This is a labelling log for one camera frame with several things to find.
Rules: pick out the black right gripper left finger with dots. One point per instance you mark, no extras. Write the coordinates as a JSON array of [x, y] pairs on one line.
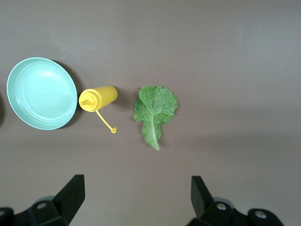
[[47, 212]]

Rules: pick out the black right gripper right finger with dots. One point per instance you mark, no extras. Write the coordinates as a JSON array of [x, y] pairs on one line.
[[211, 212]]

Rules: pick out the green lettuce leaf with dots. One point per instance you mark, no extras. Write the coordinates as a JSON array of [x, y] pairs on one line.
[[155, 103]]

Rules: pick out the yellow mustard squeeze bottle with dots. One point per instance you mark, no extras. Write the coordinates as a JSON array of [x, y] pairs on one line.
[[101, 96]]

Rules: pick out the green round plate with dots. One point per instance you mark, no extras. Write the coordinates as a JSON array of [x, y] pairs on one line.
[[40, 94]]

